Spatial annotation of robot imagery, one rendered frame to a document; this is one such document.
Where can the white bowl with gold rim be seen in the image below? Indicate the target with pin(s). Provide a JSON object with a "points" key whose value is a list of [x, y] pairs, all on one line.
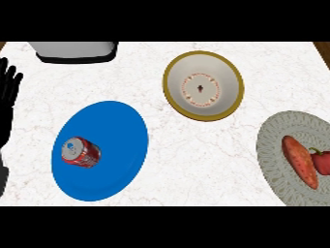
{"points": [[203, 85]]}

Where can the grey round woven placemat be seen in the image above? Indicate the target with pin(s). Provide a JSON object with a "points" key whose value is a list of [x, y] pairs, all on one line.
{"points": [[287, 129]]}

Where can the red bell pepper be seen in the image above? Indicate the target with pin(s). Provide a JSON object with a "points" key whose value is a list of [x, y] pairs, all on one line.
{"points": [[328, 163]]}

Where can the red soda can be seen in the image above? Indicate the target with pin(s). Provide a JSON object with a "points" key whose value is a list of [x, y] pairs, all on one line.
{"points": [[82, 152]]}

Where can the white appliance with black base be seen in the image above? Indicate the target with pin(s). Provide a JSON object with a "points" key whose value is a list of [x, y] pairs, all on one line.
{"points": [[74, 50]]}

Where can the blue round plate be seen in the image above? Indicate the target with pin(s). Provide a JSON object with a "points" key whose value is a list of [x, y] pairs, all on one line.
{"points": [[107, 145]]}

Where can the orange sweet potato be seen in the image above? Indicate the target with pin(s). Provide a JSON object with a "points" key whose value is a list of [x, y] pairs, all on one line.
{"points": [[300, 161]]}

